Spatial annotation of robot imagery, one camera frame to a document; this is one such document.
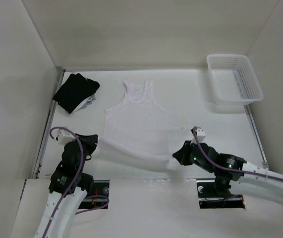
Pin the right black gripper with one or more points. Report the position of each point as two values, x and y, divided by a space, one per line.
182 155

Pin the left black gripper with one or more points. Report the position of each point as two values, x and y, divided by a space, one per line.
91 141

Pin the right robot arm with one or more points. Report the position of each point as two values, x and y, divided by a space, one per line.
233 175

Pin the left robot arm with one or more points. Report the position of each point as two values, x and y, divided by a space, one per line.
68 187

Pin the folded grey white tank top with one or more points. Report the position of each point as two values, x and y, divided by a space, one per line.
84 103

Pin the folded black tank top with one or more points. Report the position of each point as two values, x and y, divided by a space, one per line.
74 91

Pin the white plastic basket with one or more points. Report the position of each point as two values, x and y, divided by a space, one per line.
233 80

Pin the left metal table rail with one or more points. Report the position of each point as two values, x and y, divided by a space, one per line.
48 123

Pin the metal table rail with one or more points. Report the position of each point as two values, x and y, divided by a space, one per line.
255 132
48 123

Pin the right metal table rail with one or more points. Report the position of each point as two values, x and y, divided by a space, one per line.
255 132

